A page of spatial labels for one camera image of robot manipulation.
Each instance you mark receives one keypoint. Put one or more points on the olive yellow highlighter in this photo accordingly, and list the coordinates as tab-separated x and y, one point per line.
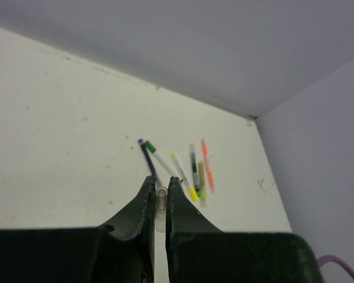
201	174

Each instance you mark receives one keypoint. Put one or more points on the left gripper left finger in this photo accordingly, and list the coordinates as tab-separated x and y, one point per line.
126	249

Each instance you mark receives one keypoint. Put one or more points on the dark green clear highlighter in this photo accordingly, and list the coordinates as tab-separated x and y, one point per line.
195	176

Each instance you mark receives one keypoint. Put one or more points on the purple pen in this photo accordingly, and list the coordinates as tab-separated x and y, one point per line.
149	162

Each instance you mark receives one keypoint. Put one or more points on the yellow capped white marker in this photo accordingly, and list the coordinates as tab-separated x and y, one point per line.
184	179

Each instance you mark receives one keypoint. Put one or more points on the green capped white marker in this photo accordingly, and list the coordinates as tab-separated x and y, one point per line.
162	161

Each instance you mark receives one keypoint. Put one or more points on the orange highlighter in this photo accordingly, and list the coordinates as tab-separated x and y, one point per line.
207	165

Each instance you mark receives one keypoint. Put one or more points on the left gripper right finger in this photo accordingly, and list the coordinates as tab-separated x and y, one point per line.
192	241

